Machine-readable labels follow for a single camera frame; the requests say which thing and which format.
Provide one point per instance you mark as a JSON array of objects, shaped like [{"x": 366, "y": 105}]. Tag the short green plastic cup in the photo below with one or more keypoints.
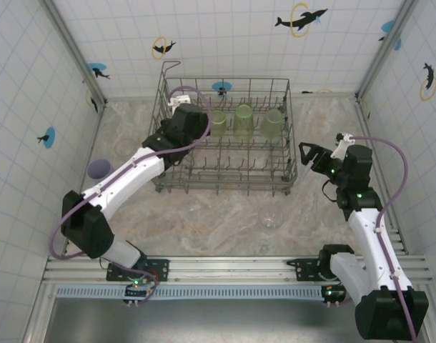
[{"x": 218, "y": 125}]

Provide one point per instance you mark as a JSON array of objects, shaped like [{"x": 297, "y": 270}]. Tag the pale frosted green cup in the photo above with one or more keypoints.
[{"x": 271, "y": 125}]

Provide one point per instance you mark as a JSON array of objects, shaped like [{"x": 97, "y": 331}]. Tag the tall green plastic cup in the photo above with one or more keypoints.
[{"x": 243, "y": 123}]

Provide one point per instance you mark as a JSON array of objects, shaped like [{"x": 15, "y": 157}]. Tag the clear plastic cup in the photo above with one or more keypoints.
[
  {"x": 271, "y": 218},
  {"x": 126, "y": 147}
]

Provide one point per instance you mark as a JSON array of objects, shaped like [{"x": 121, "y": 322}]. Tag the purple plastic cup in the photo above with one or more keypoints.
[{"x": 98, "y": 168}]

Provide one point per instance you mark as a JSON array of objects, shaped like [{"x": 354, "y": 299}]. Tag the blue circle fish sticker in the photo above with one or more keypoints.
[{"x": 221, "y": 86}]

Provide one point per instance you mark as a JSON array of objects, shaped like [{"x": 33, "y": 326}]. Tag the low black yellow sticker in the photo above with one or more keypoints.
[{"x": 307, "y": 92}]

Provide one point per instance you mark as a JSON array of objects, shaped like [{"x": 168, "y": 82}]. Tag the blue circle shark sticker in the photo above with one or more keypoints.
[{"x": 97, "y": 69}]

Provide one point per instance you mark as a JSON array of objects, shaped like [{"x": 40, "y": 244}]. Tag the right controller board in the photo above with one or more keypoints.
[{"x": 334, "y": 293}]

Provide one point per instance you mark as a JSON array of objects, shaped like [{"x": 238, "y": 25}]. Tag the controller board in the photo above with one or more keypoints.
[
  {"x": 334, "y": 293},
  {"x": 136, "y": 291}
]

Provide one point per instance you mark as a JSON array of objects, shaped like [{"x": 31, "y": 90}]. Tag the left controller board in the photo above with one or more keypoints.
[{"x": 136, "y": 291}]

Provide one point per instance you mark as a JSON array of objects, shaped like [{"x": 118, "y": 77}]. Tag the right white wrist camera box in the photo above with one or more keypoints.
[{"x": 341, "y": 146}]

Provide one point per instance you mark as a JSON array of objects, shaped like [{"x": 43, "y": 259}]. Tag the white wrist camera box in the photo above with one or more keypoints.
[
  {"x": 341, "y": 146},
  {"x": 180, "y": 100}
]

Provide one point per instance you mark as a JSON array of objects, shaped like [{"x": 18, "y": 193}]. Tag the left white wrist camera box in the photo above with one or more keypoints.
[{"x": 180, "y": 100}]

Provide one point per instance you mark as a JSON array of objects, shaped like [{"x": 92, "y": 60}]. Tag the aluminium side rail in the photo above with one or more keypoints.
[{"x": 364, "y": 110}]

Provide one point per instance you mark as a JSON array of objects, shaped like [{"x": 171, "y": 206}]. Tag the aluminium frame post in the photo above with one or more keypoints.
[
  {"x": 64, "y": 30},
  {"x": 374, "y": 71}
]

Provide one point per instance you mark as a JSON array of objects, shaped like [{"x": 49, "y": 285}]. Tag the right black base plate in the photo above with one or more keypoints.
[{"x": 303, "y": 268}]

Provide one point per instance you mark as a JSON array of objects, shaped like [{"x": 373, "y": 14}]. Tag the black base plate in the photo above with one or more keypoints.
[
  {"x": 303, "y": 268},
  {"x": 161, "y": 268}
]

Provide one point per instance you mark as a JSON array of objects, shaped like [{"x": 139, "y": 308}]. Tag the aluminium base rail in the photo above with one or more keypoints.
[{"x": 221, "y": 266}]

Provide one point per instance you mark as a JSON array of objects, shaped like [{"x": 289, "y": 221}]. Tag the blue patch wall sticker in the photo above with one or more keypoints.
[{"x": 386, "y": 25}]

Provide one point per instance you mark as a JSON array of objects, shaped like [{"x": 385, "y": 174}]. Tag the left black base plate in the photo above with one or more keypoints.
[{"x": 161, "y": 268}]

